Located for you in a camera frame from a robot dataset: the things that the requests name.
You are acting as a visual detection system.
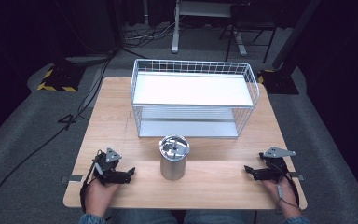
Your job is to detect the person's right denim sleeve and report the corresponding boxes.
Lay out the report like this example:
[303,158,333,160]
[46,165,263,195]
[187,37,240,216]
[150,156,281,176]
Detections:
[280,215,312,224]

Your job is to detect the long black floor cable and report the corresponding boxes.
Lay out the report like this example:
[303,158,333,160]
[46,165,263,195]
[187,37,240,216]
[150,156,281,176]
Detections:
[0,50,117,218]

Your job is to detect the person's right hand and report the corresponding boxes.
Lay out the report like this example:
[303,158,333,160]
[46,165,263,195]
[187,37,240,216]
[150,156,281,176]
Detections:
[262,175,303,219]

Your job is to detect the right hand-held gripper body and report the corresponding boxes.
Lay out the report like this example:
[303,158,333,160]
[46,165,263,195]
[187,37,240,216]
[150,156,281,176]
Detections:
[253,147,297,183]

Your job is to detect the person's left hand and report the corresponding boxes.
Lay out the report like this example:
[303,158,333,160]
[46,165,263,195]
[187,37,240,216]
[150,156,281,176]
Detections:
[84,177,121,217]

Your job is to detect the stand base with slanted pole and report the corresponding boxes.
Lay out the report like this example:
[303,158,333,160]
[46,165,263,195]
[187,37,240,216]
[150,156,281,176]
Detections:
[256,0,324,96]

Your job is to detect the bundle of floor cables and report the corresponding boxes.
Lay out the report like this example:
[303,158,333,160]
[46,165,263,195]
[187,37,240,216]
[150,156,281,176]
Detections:
[123,18,181,42]

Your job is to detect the stand base with yellow-black tape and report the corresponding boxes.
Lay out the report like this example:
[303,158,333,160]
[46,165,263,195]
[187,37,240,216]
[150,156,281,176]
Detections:
[36,62,88,93]

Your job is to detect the person's denim sleeve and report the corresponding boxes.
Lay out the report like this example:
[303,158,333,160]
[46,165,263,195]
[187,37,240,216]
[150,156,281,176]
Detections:
[280,215,312,224]
[76,212,107,224]

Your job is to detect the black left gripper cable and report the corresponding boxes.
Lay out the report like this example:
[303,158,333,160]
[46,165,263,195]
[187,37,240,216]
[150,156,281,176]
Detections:
[79,149,104,215]

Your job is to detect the black chair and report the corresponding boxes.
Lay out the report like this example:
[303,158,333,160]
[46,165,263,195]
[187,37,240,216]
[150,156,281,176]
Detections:
[218,2,278,65]

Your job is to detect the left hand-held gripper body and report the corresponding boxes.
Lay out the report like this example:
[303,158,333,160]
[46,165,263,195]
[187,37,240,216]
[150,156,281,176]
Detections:
[91,147,132,187]

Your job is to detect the silver metal cup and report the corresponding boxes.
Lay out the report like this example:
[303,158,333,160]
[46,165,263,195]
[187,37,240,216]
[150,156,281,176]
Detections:
[158,133,191,182]

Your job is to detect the white desk frame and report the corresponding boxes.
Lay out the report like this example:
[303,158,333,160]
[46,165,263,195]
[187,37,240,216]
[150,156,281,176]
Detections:
[171,0,249,58]

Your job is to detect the white wire shelf rack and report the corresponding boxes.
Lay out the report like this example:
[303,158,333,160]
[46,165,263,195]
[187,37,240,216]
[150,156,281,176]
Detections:
[130,58,261,139]

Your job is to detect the grey right gripper cable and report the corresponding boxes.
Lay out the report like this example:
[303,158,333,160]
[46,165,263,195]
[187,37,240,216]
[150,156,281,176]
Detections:
[274,173,301,216]

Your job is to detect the person's left denim sleeve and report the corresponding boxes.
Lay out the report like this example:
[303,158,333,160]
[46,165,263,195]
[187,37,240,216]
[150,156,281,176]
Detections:
[76,212,107,224]

